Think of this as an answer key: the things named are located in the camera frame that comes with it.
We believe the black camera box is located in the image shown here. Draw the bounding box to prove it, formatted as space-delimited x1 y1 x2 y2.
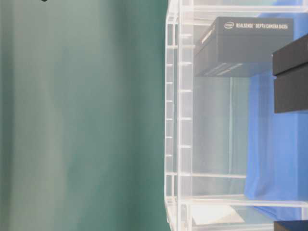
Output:
193 16 294 77
272 35 308 113
274 220 308 231

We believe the clear plastic storage case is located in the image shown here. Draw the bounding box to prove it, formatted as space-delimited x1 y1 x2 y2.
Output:
164 0 308 231

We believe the white label on case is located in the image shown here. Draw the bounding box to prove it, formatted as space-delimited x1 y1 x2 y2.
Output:
191 205 244 225

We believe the blue cloth inside case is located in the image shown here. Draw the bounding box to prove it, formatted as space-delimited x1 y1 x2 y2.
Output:
244 12 308 222

